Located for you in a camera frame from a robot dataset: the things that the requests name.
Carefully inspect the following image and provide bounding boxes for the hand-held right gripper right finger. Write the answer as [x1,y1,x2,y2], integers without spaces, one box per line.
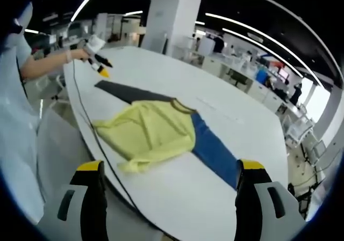
[235,159,307,241]

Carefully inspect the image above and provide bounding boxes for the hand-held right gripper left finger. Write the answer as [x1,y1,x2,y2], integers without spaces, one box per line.
[37,159,109,241]

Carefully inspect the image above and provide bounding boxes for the yellow garment with blue sleeve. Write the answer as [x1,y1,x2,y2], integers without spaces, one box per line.
[91,80,240,191]

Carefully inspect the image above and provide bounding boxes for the person's left hand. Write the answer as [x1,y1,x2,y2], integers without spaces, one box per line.
[71,48,91,62]

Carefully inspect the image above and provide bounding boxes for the white shelving units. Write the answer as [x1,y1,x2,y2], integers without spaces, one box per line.
[95,12,147,46]

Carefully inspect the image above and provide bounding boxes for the white swivel chair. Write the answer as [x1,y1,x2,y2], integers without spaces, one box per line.
[49,74,67,99]

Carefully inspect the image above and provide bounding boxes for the white square pillar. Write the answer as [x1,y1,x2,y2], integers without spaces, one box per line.
[141,0,202,55]
[318,82,344,156]

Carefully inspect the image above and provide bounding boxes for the row of white office chairs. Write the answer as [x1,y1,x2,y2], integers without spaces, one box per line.
[284,104,327,161]

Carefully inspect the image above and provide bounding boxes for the white cabinet row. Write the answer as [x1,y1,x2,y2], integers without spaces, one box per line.
[198,55,291,110]

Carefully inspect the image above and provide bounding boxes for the black office chair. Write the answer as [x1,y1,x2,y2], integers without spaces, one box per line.
[232,71,248,86]

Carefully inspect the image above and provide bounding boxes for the blue bin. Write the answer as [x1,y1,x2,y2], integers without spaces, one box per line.
[255,68,268,82]

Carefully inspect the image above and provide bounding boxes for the ceiling light strips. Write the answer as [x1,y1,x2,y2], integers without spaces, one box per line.
[24,0,323,89]

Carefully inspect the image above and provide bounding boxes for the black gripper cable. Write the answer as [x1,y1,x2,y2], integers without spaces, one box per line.
[71,60,175,238]

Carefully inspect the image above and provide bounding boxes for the thin black cable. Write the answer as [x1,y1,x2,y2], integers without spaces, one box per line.
[16,55,27,97]

